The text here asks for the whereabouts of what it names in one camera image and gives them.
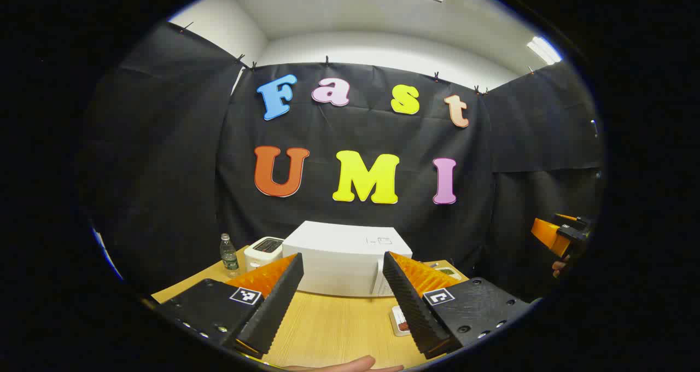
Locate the white toaster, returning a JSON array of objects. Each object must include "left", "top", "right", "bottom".
[{"left": 243, "top": 236, "right": 285, "bottom": 272}]

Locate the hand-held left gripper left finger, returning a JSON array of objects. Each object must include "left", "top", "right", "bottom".
[{"left": 156, "top": 252, "right": 305, "bottom": 360}]

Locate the small ceiling light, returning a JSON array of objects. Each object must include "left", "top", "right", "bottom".
[{"left": 527, "top": 36, "right": 563, "bottom": 65}]

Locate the white rectangular dish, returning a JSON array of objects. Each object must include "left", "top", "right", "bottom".
[{"left": 390, "top": 305, "right": 411, "bottom": 337}]

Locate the white microwave oven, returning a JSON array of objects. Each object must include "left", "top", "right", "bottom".
[{"left": 282, "top": 220, "right": 413, "bottom": 298}]

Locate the white compartment snack tray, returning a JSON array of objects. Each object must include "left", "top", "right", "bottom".
[{"left": 432, "top": 261, "right": 463, "bottom": 280}]

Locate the clear plastic water bottle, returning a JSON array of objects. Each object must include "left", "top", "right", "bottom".
[{"left": 220, "top": 233, "right": 240, "bottom": 278}]

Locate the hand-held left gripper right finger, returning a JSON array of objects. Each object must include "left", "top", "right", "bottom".
[{"left": 383, "top": 251, "right": 531, "bottom": 360}]

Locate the black backdrop cloth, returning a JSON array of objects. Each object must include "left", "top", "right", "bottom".
[{"left": 77, "top": 22, "right": 605, "bottom": 301}]

